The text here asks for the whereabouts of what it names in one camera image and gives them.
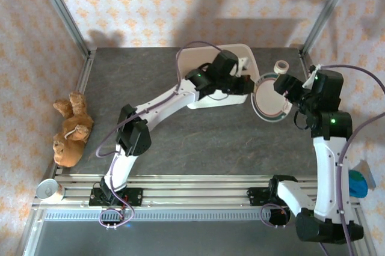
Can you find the white plastic bin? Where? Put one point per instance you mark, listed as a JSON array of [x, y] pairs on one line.
[[192, 60]]

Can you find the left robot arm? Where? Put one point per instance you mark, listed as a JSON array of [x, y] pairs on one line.
[[132, 132]]

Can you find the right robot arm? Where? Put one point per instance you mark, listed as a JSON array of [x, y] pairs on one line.
[[328, 178]]

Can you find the white tape roll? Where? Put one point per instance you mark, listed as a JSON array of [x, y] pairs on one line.
[[281, 66]]

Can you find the blue lidded cup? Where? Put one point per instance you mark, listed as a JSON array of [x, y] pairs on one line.
[[359, 184]]

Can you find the brown teddy bear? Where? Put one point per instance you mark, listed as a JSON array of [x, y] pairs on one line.
[[72, 135]]

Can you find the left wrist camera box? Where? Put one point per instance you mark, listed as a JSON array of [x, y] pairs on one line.
[[242, 63]]

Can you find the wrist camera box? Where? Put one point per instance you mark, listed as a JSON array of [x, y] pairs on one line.
[[312, 71], [242, 63]]

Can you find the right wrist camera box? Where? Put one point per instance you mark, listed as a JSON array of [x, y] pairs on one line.
[[312, 71]]

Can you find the grey metal bracket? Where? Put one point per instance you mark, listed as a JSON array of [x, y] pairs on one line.
[[368, 172]]

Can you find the aluminium frame post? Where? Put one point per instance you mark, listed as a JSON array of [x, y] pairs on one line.
[[62, 9], [327, 9]]

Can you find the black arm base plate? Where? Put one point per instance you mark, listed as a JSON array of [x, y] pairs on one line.
[[255, 197], [135, 197]]

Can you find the aluminium front rail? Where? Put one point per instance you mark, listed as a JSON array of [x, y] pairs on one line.
[[195, 190]]

